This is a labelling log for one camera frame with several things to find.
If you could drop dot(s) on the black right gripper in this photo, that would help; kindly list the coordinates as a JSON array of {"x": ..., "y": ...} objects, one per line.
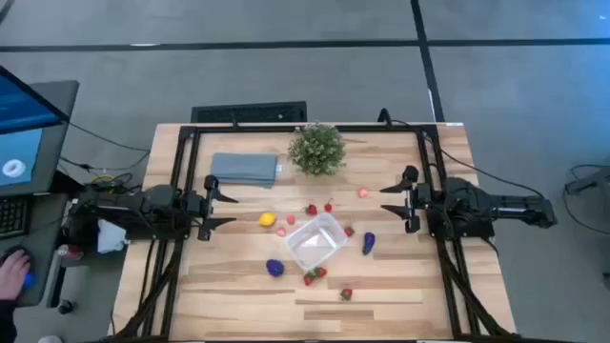
[{"x": 421, "y": 197}]

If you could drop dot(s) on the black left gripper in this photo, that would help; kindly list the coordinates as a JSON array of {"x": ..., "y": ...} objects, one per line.
[{"x": 195, "y": 205}]

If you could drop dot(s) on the grey computer desk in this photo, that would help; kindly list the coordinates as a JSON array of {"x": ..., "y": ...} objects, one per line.
[{"x": 47, "y": 271}]

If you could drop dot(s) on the purple eggplant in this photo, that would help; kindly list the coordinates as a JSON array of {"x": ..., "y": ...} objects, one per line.
[{"x": 368, "y": 243}]

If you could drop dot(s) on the person's hand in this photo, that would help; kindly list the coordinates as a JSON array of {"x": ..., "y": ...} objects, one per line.
[{"x": 13, "y": 276}]

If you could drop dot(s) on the green potted plant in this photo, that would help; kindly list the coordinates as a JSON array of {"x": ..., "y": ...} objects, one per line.
[{"x": 317, "y": 150}]

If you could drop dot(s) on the clear plastic tupperware container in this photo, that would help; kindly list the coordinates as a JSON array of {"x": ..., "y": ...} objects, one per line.
[{"x": 314, "y": 243}]

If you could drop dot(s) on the red soda can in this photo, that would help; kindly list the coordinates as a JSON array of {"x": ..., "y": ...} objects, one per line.
[{"x": 70, "y": 252}]

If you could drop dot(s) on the black keyboard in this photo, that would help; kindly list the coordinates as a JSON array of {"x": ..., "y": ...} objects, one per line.
[{"x": 13, "y": 216}]

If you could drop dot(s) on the purple grape bunch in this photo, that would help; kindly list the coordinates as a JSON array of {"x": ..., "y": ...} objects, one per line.
[{"x": 275, "y": 268}]

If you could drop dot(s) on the red cherry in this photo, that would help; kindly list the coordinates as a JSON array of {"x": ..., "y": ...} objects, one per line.
[{"x": 328, "y": 207}]

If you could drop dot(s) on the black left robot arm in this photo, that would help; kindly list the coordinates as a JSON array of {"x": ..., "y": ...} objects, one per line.
[{"x": 143, "y": 205}]

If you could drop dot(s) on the black round knob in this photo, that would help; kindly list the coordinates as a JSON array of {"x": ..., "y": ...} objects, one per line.
[{"x": 65, "y": 306}]

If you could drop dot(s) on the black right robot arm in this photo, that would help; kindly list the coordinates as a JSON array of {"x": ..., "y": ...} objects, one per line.
[{"x": 476, "y": 200}]

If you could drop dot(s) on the grey folded cloth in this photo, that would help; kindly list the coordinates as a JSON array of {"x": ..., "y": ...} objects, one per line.
[{"x": 243, "y": 169}]

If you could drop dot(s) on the yellow lemon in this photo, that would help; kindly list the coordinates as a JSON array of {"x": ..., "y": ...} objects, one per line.
[{"x": 267, "y": 219}]

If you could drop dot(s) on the white crumpled cloth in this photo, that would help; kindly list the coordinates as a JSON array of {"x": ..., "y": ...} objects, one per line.
[{"x": 110, "y": 238}]

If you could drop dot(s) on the black computer mouse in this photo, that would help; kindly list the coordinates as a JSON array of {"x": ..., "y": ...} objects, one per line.
[{"x": 29, "y": 248}]

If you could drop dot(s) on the black floor grate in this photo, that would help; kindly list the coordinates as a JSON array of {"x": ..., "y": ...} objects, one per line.
[{"x": 249, "y": 113}]

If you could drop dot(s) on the grey equipment stand leg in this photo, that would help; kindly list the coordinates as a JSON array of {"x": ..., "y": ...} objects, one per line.
[{"x": 591, "y": 181}]

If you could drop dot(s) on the computer monitor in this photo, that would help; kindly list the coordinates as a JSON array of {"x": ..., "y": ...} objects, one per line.
[{"x": 19, "y": 152}]

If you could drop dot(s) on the black metal table frame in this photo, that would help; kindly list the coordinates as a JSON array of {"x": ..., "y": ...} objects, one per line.
[{"x": 267, "y": 128}]

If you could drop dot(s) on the person's forearm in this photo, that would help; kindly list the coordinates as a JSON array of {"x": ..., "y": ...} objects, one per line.
[{"x": 6, "y": 324}]

